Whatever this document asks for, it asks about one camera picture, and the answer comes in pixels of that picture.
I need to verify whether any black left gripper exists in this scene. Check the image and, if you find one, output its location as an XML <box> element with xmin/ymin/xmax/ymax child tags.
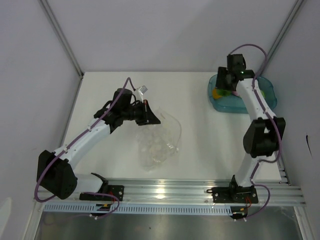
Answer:
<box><xmin>122</xmin><ymin>99</ymin><xmax>161</xmax><ymax>126</ymax></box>

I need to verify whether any yellow toy pepper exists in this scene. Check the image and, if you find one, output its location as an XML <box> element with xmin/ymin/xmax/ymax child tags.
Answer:
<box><xmin>212</xmin><ymin>88</ymin><xmax>221</xmax><ymax>100</ymax></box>

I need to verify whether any clear zip top bag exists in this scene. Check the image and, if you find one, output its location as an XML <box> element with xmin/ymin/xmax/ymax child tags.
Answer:
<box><xmin>136</xmin><ymin>107</ymin><xmax>182</xmax><ymax>172</ymax></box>

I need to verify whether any green toy pepper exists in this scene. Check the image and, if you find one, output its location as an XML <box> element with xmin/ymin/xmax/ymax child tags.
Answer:
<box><xmin>216</xmin><ymin>89</ymin><xmax>233</xmax><ymax>97</ymax></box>

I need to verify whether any purple toy eggplant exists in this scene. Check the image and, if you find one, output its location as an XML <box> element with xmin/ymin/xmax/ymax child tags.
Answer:
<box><xmin>231</xmin><ymin>91</ymin><xmax>240</xmax><ymax>97</ymax></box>

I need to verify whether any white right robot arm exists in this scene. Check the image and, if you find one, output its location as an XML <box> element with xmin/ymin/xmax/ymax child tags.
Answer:
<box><xmin>211</xmin><ymin>53</ymin><xmax>286</xmax><ymax>203</ymax></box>

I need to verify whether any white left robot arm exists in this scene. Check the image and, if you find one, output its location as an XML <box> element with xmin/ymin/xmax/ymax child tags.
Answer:
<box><xmin>36</xmin><ymin>86</ymin><xmax>161</xmax><ymax>201</ymax></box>

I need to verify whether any teal plastic bin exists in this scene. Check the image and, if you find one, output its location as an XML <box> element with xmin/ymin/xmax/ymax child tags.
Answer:
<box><xmin>207</xmin><ymin>75</ymin><xmax>278</xmax><ymax>114</ymax></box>

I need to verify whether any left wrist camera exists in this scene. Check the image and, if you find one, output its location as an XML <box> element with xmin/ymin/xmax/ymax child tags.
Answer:
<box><xmin>133</xmin><ymin>85</ymin><xmax>148</xmax><ymax>102</ymax></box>

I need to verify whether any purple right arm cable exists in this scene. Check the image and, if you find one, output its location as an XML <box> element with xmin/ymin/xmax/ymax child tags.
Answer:
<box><xmin>228</xmin><ymin>43</ymin><xmax>283</xmax><ymax>221</ymax></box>

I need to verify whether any aluminium mounting rail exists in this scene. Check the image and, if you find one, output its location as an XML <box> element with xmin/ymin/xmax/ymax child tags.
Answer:
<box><xmin>33</xmin><ymin>177</ymin><xmax>306</xmax><ymax>207</ymax></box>

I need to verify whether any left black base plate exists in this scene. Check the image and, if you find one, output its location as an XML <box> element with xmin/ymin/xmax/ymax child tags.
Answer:
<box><xmin>79</xmin><ymin>185</ymin><xmax>125</xmax><ymax>202</ymax></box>

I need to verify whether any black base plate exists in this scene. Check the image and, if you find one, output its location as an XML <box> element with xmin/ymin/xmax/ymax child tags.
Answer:
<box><xmin>206</xmin><ymin>186</ymin><xmax>259</xmax><ymax>204</ymax></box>
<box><xmin>79</xmin><ymin>185</ymin><xmax>125</xmax><ymax>202</ymax></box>

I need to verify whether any right aluminium frame post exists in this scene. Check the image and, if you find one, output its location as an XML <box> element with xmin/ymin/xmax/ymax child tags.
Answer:
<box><xmin>267</xmin><ymin>0</ymin><xmax>308</xmax><ymax>62</ymax></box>

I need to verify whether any aluminium frame post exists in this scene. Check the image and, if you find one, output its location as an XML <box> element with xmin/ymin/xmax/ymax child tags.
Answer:
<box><xmin>38</xmin><ymin>0</ymin><xmax>84</xmax><ymax>79</ymax></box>
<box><xmin>267</xmin><ymin>0</ymin><xmax>308</xmax><ymax>62</ymax></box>

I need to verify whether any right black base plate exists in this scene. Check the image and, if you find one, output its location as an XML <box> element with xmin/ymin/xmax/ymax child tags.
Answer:
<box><xmin>206</xmin><ymin>186</ymin><xmax>259</xmax><ymax>204</ymax></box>

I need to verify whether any white slotted cable duct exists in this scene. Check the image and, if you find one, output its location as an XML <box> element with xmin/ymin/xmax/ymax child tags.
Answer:
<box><xmin>44</xmin><ymin>202</ymin><xmax>232</xmax><ymax>216</ymax></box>

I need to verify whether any left aluminium frame post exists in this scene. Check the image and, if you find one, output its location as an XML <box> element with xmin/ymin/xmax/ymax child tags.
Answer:
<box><xmin>38</xmin><ymin>0</ymin><xmax>84</xmax><ymax>79</ymax></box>

